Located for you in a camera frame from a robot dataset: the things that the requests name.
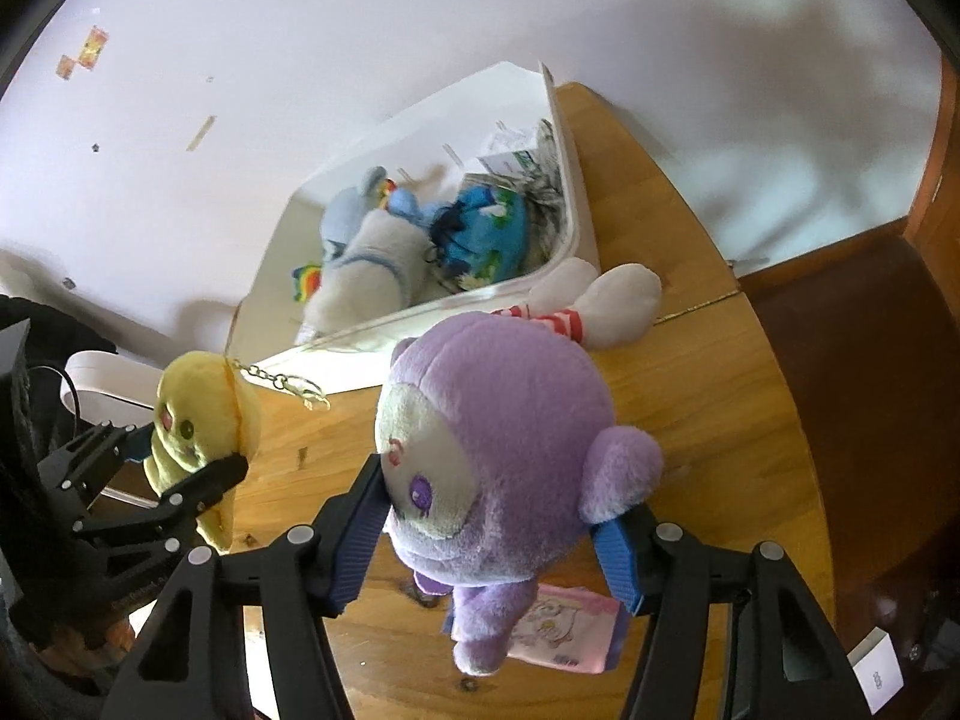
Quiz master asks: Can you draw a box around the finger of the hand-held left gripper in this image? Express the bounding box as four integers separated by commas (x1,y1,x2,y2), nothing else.
41,422,158,497
71,454,250,550

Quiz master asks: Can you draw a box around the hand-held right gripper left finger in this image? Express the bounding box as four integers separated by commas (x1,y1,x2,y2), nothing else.
112,454,387,720

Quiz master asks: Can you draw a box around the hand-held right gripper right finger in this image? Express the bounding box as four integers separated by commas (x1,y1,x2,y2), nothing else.
591,502,865,720

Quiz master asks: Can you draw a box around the yellow plush toy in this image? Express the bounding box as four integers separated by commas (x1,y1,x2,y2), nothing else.
144,349,331,554

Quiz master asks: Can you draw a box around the purple plush toy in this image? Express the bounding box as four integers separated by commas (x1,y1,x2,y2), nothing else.
373,256,665,677

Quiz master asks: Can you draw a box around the white and blue plush toy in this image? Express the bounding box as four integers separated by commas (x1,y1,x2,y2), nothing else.
296,208,430,342

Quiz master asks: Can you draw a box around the blue elephant plush toy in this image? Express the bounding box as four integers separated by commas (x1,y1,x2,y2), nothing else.
291,163,437,307

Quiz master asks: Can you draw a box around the blue round plush toy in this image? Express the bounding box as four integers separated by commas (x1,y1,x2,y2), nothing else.
429,184,537,293

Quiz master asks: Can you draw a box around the green and white small box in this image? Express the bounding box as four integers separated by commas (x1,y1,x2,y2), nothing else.
478,124,545,177

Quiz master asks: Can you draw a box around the white plastic bin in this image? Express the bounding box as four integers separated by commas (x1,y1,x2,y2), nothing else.
225,60,601,395

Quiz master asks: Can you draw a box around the white curved appliance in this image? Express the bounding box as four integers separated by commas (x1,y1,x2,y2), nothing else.
64,351,164,430

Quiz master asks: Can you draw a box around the pink tissue packet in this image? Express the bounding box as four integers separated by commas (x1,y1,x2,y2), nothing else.
442,581,631,674

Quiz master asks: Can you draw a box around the white cardboard box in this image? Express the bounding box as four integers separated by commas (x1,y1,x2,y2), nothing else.
851,630,902,713

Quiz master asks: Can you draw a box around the brown wooden door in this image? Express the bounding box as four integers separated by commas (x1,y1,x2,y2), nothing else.
904,45,960,301

